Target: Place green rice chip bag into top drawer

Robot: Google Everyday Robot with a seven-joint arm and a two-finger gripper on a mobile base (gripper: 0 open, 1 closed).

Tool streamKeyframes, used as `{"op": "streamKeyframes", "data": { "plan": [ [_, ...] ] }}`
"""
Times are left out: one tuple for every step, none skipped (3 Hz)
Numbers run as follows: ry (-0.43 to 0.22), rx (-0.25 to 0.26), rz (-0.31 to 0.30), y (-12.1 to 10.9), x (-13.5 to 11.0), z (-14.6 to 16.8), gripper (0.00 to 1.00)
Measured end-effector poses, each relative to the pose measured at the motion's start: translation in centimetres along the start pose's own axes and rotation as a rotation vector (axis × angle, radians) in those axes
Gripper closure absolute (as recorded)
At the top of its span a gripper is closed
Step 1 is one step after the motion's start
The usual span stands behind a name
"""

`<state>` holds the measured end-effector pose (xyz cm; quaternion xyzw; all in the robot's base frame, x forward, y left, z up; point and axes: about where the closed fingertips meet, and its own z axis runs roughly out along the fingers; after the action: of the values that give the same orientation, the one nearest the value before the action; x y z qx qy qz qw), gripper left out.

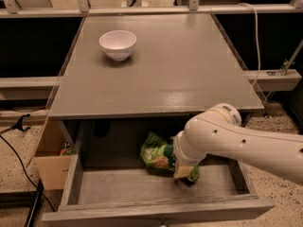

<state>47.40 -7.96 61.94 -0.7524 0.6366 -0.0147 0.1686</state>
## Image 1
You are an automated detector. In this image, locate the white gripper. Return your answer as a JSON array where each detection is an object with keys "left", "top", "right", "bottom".
[{"left": 173, "top": 131, "right": 206, "bottom": 180}]

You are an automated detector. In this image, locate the green rice chip bag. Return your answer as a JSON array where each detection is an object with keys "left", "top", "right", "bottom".
[{"left": 140, "top": 131, "right": 200, "bottom": 183}]

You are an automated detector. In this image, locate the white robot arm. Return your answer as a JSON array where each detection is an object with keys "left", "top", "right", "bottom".
[{"left": 173, "top": 103, "right": 303, "bottom": 184}]

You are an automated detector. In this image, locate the open grey wooden drawer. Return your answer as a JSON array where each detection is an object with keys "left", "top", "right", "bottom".
[{"left": 42, "top": 116, "right": 275, "bottom": 227}]

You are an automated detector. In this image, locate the grey cabinet with top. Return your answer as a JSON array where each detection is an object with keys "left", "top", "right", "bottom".
[{"left": 47, "top": 13, "right": 265, "bottom": 149}]

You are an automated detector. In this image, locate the small item in box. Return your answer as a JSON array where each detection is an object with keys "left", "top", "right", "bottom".
[{"left": 60, "top": 143, "right": 74, "bottom": 156}]

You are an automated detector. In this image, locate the cardboard box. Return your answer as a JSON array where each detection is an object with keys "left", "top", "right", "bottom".
[{"left": 33, "top": 119, "right": 74, "bottom": 190}]

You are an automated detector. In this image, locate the white bowl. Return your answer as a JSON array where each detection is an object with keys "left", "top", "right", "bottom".
[{"left": 99, "top": 30, "right": 136, "bottom": 61}]

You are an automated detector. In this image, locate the black clamp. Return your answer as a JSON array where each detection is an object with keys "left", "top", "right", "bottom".
[{"left": 0, "top": 113, "right": 30, "bottom": 135}]

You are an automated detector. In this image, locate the black floor cable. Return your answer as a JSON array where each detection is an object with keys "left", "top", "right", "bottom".
[{"left": 0, "top": 133, "right": 58, "bottom": 216}]

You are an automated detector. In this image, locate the white hanging cable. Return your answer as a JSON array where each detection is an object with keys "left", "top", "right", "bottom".
[{"left": 238, "top": 2, "right": 262, "bottom": 87}]

